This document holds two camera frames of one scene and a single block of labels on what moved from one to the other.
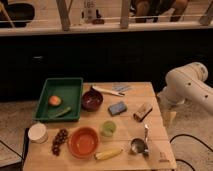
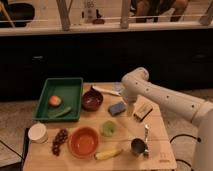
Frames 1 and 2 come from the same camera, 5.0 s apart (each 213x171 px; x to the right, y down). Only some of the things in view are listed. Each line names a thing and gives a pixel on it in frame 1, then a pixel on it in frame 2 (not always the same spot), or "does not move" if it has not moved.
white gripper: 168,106 -> 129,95
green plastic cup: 109,128 does not move
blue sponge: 117,109 does not move
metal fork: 146,149 does not move
